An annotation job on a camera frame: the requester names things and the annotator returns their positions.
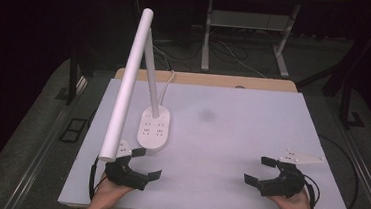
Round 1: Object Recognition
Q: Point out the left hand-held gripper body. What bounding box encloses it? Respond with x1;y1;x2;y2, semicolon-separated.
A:
103;137;153;192

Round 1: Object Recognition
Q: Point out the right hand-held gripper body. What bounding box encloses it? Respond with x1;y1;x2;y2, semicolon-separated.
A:
255;145;326;202

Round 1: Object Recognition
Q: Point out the white desk lamp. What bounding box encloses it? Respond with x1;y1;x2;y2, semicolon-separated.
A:
98;5;180;167

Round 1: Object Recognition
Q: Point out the person's left hand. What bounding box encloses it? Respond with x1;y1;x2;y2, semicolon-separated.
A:
88;171;136;209

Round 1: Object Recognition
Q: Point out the person's right hand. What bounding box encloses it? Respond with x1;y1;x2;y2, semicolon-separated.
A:
267;185;316;209

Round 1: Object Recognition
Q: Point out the white table mat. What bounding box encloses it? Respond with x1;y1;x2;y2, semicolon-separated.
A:
57;73;363;209

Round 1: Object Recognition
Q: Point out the black metal stand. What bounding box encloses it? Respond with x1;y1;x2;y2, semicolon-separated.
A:
54;40;92;108
336;80;369;131

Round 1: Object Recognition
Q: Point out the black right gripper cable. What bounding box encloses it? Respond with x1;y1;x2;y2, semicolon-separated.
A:
300;174;322;209

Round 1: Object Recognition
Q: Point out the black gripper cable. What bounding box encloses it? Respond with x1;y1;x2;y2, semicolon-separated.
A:
300;174;322;209
87;155;110;203

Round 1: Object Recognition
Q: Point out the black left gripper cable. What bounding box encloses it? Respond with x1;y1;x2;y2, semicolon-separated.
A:
87;155;110;203

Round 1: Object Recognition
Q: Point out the black floor socket frame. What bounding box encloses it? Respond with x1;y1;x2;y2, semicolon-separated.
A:
58;117;89;145

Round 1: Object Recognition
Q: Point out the white lamp cable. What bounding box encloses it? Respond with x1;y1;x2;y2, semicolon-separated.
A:
157;68;176;109

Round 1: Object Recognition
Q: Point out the black floor cable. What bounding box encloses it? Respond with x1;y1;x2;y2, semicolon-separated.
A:
312;134;363;209

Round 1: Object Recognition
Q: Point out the metal floor rail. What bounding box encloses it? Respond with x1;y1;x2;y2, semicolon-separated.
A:
3;70;89;209
327;120;371;209

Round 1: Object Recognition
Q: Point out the white floor cable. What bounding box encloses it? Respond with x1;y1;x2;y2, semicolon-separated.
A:
215;40;270;79

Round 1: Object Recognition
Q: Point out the white metal frame desk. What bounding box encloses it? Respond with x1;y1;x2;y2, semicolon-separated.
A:
188;0;351;84

